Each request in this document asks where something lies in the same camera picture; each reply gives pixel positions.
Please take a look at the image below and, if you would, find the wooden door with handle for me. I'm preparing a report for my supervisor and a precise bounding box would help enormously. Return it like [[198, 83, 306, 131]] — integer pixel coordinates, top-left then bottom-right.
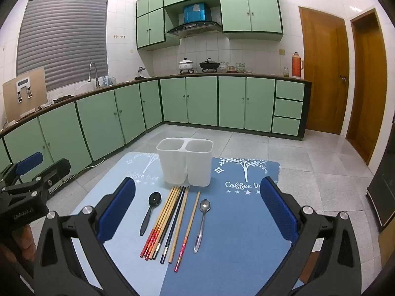
[[298, 6, 351, 136]]

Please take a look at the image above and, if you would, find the cardboard box with drawing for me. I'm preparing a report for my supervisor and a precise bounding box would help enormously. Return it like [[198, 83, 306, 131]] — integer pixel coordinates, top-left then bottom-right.
[[2, 69, 48, 123]]

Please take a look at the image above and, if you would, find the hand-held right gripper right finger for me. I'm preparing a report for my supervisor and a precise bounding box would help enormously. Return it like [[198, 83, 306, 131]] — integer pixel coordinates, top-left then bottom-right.
[[261, 176, 371, 296]]

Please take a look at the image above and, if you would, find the white floor cable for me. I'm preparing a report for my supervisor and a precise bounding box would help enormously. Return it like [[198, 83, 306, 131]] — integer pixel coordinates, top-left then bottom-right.
[[83, 154, 107, 170]]

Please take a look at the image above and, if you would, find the green cabinet drawer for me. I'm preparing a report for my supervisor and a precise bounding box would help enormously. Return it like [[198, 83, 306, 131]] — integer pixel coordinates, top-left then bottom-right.
[[276, 79, 304, 102], [272, 116, 301, 136], [274, 99, 303, 119]]

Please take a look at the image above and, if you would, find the orange thermos flask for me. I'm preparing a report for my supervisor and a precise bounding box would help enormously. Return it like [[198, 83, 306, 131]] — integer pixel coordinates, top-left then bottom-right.
[[292, 52, 305, 78]]

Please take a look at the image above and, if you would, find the white two-compartment utensil holder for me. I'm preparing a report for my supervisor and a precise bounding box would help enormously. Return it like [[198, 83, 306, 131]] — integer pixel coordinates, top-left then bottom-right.
[[156, 137, 214, 187]]

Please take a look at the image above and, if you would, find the red-tipped wooden chopstick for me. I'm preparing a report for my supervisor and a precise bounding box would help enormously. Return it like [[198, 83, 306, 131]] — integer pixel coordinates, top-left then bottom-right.
[[148, 186, 181, 261], [174, 191, 201, 273], [144, 186, 178, 260], [139, 186, 175, 258]]

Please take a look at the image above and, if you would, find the green base cabinet run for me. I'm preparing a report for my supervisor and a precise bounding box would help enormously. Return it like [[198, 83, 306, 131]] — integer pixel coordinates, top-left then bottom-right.
[[0, 75, 312, 176]]

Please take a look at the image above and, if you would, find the blue hood chimney cover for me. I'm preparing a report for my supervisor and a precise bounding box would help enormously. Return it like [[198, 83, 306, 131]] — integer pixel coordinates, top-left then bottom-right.
[[183, 2, 212, 23]]

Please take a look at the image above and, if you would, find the light blue tree-print mat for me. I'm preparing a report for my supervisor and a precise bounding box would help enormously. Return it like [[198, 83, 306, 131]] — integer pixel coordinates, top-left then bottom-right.
[[71, 151, 213, 296]]

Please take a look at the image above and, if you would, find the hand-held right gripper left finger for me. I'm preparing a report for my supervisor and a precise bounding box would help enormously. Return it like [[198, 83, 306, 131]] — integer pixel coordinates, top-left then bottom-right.
[[32, 177, 138, 296]]

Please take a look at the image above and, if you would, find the metal spoon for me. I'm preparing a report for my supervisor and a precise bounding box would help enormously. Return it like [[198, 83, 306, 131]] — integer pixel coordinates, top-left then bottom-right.
[[193, 199, 212, 254]]

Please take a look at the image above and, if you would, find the chrome kitchen faucet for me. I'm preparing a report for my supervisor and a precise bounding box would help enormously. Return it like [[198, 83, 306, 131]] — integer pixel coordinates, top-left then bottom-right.
[[88, 62, 100, 89]]

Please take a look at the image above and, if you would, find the black chopstick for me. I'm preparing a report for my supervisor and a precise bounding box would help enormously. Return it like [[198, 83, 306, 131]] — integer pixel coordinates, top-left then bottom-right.
[[152, 186, 186, 261], [159, 186, 189, 265]]

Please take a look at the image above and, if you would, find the gas stove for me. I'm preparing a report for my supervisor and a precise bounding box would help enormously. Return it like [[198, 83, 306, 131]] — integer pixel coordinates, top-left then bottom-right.
[[178, 68, 221, 74]]

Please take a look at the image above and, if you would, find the black lidded wok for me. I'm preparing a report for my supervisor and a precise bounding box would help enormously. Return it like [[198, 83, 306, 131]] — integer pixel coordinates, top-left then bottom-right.
[[199, 58, 221, 70]]

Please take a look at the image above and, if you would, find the black plastic spoon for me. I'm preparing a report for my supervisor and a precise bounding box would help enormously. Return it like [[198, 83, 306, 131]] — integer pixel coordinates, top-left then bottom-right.
[[139, 192, 162, 237]]

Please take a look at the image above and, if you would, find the person's left hand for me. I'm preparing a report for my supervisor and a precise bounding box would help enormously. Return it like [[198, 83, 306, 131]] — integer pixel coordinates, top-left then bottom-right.
[[0, 224, 37, 265]]

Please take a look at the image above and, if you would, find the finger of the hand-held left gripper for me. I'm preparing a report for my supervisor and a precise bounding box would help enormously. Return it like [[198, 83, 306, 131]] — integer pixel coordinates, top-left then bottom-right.
[[0, 152, 44, 188], [31, 158, 71, 192]]

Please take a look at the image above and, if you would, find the grey window blind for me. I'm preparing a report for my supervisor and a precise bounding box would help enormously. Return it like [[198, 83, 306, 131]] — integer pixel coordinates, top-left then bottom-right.
[[16, 0, 109, 91]]

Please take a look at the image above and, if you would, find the plain wooden door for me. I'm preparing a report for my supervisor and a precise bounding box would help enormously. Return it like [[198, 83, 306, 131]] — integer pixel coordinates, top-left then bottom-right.
[[345, 8, 388, 165]]

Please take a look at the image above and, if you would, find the black glass-front cabinet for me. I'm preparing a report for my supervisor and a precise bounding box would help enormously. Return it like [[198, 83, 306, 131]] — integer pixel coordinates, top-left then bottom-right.
[[367, 151, 395, 232]]

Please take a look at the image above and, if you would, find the tan cardboard box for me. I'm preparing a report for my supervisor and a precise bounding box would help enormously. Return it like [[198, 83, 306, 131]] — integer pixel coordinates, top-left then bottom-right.
[[378, 226, 395, 273]]

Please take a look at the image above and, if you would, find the black range hood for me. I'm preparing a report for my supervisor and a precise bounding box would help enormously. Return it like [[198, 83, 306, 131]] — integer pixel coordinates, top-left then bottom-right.
[[166, 21, 223, 38]]

